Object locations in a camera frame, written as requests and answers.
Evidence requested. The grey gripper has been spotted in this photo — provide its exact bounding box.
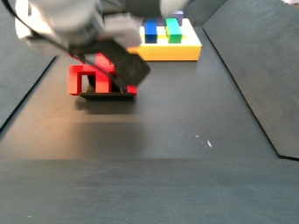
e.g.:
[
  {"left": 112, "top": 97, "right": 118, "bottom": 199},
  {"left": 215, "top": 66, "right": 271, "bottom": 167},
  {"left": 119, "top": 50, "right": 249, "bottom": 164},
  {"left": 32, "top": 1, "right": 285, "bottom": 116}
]
[{"left": 98, "top": 13, "right": 143, "bottom": 48}]

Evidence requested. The red E-shaped block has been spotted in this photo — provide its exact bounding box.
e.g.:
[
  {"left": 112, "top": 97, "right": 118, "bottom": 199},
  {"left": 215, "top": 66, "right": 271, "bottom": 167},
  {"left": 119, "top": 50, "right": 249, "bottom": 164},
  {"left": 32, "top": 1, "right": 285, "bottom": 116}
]
[{"left": 67, "top": 52, "right": 139, "bottom": 96}]

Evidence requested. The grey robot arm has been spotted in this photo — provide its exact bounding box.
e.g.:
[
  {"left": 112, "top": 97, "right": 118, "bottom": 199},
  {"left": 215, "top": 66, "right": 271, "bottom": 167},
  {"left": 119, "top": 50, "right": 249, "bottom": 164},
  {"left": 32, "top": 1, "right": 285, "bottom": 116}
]
[{"left": 15, "top": 0, "right": 193, "bottom": 55}]

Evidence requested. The yellow base board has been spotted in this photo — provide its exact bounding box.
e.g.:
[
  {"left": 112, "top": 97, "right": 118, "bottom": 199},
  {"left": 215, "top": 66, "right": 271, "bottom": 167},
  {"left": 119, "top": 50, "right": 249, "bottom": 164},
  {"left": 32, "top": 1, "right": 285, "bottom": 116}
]
[{"left": 128, "top": 18, "right": 202, "bottom": 61}]

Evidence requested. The blue long block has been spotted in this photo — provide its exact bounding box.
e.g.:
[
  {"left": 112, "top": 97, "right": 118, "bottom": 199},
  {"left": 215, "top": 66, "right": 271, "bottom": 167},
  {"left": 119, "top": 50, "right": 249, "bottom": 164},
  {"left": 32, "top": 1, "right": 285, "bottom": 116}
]
[{"left": 144, "top": 19, "right": 158, "bottom": 44}]

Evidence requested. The green long block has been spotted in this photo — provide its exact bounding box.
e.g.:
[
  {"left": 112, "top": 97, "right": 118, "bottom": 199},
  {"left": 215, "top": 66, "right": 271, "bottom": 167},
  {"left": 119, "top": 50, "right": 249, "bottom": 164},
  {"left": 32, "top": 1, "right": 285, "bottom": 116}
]
[{"left": 164, "top": 18, "right": 183, "bottom": 44}]

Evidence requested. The purple cross block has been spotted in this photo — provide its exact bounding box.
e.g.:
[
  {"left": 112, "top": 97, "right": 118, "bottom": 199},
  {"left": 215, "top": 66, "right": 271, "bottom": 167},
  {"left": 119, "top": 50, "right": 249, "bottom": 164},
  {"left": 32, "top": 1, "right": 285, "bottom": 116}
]
[{"left": 156, "top": 10, "right": 183, "bottom": 26}]

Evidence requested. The black block holder stand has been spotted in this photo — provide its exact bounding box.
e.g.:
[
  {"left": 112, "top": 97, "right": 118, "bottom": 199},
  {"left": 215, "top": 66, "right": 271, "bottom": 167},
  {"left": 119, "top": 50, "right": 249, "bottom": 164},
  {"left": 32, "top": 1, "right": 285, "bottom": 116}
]
[{"left": 79, "top": 74, "right": 136, "bottom": 102}]

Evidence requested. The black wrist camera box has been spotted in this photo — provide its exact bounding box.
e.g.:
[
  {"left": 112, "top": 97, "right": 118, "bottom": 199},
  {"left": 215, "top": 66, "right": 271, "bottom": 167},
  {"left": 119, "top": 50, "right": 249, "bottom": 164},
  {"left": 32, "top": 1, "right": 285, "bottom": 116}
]
[{"left": 70, "top": 39, "right": 151, "bottom": 89}]

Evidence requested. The black cable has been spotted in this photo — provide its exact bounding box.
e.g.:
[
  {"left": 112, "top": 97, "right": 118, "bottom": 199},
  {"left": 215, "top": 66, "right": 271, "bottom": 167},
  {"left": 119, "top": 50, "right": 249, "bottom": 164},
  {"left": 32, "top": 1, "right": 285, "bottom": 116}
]
[{"left": 0, "top": 0, "right": 130, "bottom": 90}]

